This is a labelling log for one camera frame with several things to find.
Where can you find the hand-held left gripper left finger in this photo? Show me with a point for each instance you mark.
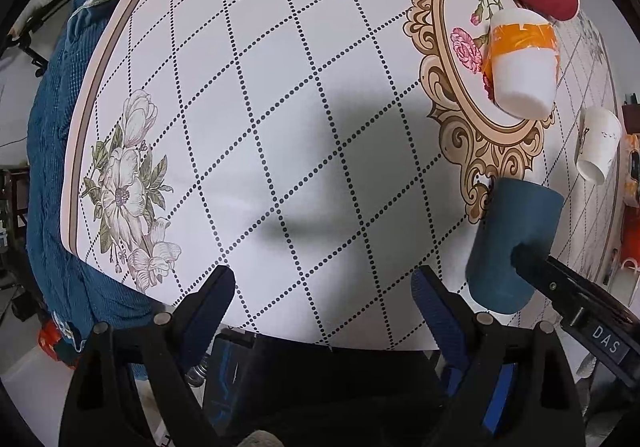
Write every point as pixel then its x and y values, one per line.
pixel 210 299

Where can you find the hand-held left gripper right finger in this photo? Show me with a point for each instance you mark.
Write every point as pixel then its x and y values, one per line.
pixel 435 307

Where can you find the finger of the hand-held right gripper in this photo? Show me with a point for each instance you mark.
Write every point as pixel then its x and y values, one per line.
pixel 555 277

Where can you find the dark blue cup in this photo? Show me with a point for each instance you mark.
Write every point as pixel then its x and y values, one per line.
pixel 505 232

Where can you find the small white paper cup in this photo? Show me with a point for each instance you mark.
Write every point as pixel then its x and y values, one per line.
pixel 600 142

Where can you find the white cup with orange band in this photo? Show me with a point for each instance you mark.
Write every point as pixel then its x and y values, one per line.
pixel 525 72

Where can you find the white mug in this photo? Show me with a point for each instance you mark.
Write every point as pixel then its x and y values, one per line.
pixel 625 277

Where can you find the orange object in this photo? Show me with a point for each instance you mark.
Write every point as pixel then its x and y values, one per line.
pixel 631 167

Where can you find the orange bag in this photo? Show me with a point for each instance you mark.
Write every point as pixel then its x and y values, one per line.
pixel 52 339

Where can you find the blue textured cloth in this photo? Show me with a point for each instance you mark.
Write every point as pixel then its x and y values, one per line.
pixel 55 167

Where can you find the floral printed tablecloth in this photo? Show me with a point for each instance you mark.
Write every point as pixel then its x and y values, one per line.
pixel 300 102

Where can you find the black office chair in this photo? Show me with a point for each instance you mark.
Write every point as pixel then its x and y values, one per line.
pixel 25 32

